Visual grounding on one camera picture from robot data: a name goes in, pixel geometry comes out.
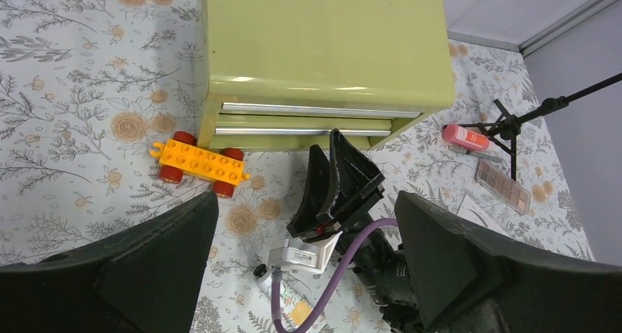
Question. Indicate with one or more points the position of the yellow toy car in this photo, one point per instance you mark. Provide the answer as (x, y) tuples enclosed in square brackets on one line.
[(180, 156)]

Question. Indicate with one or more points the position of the white cream tube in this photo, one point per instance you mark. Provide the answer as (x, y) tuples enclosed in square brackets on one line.
[(295, 309)]

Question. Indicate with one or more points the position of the brown long eyeshadow palette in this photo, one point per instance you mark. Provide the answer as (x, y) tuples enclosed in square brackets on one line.
[(503, 186)]

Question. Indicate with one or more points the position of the white eyebrow stencil card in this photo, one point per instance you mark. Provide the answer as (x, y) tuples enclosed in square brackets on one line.
[(472, 212)]

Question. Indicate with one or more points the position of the aluminium frame rail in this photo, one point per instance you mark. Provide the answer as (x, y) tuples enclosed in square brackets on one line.
[(518, 25)]

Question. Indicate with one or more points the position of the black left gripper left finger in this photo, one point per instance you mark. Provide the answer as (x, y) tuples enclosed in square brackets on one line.
[(146, 278)]

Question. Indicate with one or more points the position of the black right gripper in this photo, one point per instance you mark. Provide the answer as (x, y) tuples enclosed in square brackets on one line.
[(338, 194)]

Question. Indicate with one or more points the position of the black tripod stand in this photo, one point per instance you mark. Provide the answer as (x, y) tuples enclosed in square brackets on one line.
[(505, 130)]

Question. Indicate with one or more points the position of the pink lotion bottle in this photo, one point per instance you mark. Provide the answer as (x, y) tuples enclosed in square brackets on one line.
[(465, 138)]

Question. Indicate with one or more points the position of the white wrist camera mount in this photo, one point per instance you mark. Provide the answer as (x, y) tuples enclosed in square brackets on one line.
[(292, 254)]

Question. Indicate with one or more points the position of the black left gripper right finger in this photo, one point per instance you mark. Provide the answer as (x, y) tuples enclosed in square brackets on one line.
[(467, 278)]

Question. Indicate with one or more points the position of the green drawer cabinet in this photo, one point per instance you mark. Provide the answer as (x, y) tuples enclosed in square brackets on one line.
[(282, 74)]

